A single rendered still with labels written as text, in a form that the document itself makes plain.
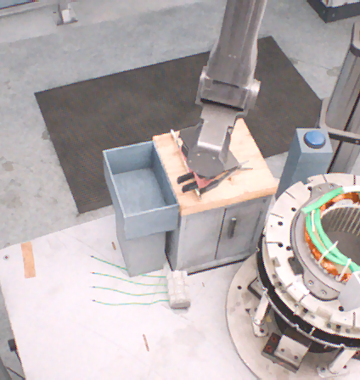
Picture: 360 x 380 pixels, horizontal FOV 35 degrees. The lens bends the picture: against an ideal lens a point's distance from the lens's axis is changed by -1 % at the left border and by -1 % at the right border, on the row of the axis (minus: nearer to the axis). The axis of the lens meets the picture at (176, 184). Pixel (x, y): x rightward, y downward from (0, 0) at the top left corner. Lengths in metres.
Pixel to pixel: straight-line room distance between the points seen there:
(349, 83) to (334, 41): 1.93
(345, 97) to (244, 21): 0.72
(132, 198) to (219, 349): 0.37
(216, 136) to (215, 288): 0.56
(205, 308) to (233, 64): 0.66
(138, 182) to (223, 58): 0.50
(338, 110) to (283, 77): 1.55
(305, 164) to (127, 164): 0.39
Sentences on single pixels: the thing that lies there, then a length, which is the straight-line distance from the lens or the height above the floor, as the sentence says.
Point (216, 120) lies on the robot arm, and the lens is 0.85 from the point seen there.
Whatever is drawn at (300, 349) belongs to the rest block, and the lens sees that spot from 1.22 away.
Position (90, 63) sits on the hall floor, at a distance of 2.98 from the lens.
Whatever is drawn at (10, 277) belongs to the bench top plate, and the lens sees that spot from 1.36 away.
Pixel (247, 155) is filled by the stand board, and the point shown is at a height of 1.07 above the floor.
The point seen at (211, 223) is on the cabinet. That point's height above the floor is 0.97.
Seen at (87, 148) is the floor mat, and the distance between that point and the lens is 2.56.
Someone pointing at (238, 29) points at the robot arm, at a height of 1.51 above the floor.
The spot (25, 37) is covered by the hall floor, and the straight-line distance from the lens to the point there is 3.18.
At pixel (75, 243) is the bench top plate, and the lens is 1.38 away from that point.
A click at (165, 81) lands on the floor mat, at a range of 2.86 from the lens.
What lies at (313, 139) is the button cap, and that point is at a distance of 1.27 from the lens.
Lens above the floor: 1.95
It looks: 53 degrees down
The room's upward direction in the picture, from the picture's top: 5 degrees clockwise
